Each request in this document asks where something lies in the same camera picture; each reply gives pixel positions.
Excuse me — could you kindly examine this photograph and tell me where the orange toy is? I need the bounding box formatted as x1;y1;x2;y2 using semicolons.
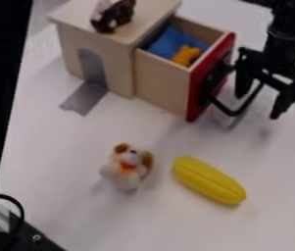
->
169;44;204;69

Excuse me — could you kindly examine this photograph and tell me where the yellow toy corn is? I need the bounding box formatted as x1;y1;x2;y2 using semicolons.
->
172;155;248;206

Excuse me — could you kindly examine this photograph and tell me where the brown plush animal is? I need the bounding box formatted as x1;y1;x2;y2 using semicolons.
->
89;0;137;34

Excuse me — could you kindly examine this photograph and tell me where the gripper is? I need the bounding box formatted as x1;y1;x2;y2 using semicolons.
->
233;29;295;121

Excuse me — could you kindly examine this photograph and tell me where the drawer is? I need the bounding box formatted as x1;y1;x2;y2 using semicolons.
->
132;14;266;124

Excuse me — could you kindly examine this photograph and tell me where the cabinet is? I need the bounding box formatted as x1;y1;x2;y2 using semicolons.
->
47;0;184;100

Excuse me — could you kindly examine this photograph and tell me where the white plush dog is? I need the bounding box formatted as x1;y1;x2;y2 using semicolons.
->
98;142;156;192

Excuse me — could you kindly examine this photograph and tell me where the blue cloth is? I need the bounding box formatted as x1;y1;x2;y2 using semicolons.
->
144;25;212;61

